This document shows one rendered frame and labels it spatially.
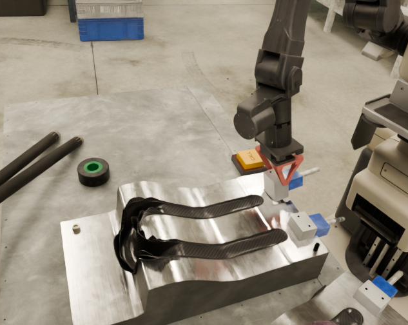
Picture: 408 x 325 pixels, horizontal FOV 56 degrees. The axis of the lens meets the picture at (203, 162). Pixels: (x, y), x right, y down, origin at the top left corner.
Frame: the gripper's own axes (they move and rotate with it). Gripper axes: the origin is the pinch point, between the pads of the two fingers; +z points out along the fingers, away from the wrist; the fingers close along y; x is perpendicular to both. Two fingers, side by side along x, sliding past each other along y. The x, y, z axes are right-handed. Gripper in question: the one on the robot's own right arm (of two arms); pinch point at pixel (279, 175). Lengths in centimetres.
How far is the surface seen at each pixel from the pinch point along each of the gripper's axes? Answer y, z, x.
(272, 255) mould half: 14.4, 6.6, -10.2
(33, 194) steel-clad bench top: -26, 1, -54
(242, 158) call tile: -21.1, 7.0, 0.6
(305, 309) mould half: 25.8, 9.8, -10.3
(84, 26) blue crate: -321, 22, -14
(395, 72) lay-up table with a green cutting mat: -195, 93, 233
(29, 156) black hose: -35, -5, -53
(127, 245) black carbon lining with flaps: 2.4, 1.8, -36.2
